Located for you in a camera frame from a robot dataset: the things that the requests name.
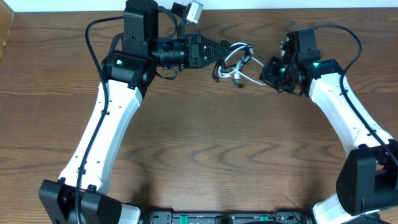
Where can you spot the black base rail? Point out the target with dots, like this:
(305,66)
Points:
(278,216)

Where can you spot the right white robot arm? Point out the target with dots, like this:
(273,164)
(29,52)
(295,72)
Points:
(367,182)

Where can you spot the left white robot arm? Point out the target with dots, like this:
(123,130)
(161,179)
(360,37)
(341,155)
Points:
(153,37)

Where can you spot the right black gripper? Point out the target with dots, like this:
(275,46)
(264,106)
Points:
(268,75)

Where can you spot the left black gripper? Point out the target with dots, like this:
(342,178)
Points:
(194,48)

